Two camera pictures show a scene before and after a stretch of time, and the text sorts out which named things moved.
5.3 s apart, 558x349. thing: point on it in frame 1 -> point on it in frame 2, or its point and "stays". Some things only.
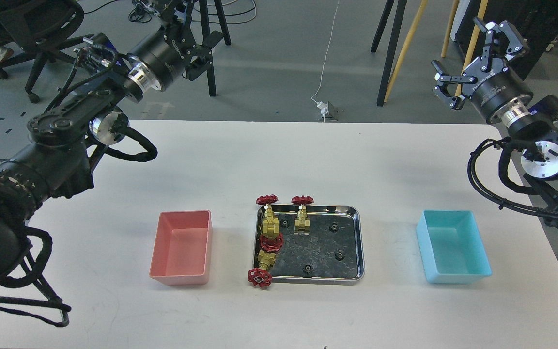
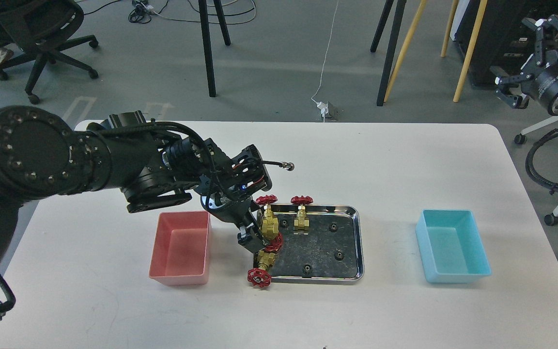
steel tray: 333,253 stays
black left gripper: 162,57 -> 227,187
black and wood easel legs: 383,93 stays
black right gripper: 491,86 -> 551,79
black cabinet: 538,23 stays
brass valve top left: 271,225 stays
